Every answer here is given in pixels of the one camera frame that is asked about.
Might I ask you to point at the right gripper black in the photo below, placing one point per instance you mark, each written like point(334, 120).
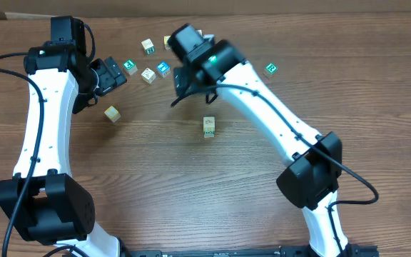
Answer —
point(188, 84)

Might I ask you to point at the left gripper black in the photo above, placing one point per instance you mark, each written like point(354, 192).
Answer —
point(110, 75)

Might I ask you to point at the blue sided block picture top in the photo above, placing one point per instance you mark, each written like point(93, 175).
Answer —
point(208, 121)

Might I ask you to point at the green 4 block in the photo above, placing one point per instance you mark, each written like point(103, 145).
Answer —
point(209, 134)

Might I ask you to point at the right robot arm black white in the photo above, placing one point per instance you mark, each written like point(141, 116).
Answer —
point(312, 161)

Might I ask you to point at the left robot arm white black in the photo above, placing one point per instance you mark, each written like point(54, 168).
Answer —
point(42, 200)

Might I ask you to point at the green letter block left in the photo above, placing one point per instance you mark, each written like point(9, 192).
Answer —
point(130, 67)

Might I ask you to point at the blue H block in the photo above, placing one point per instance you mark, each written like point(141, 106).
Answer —
point(163, 69)

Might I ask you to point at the plain picture block left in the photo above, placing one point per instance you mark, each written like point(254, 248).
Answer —
point(148, 75)

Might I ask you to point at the yellow block front left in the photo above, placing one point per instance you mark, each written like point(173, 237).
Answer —
point(112, 113)

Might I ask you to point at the green number block top-left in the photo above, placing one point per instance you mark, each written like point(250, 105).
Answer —
point(148, 46)

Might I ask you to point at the yellow top block back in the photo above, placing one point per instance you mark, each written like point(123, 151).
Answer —
point(166, 44)

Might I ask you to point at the green R block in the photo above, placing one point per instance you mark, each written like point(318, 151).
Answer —
point(269, 70)

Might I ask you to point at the cardboard wall panel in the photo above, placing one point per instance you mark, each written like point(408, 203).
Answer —
point(132, 8)

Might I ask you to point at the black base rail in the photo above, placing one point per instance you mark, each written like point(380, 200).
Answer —
point(286, 251)

